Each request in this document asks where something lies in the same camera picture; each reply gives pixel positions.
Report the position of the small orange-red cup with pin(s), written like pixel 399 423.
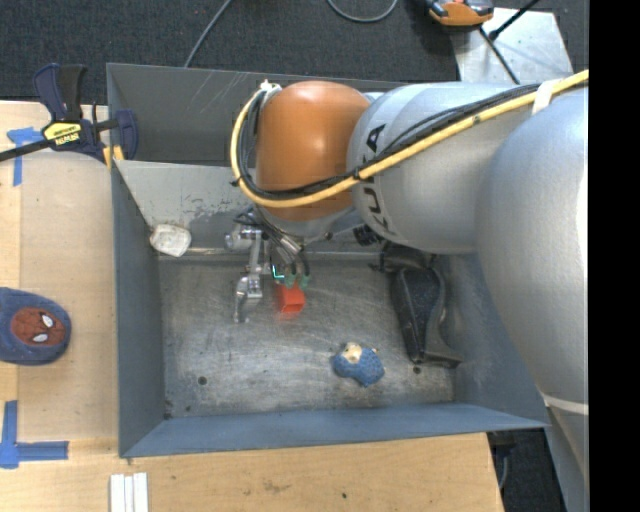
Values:
pixel 290 301

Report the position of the grey metal bin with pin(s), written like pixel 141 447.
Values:
pixel 260 360

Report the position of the white crumpled lump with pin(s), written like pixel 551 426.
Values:
pixel 171 240

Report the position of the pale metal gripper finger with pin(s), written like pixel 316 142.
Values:
pixel 255 287
pixel 241 305

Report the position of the black and grey shoe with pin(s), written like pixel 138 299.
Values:
pixel 422 310

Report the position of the pale wood board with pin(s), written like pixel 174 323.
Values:
pixel 70 240

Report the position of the blue toy animal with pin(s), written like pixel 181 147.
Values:
pixel 361 365

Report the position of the blue slipper with red face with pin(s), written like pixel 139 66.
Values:
pixel 32 327

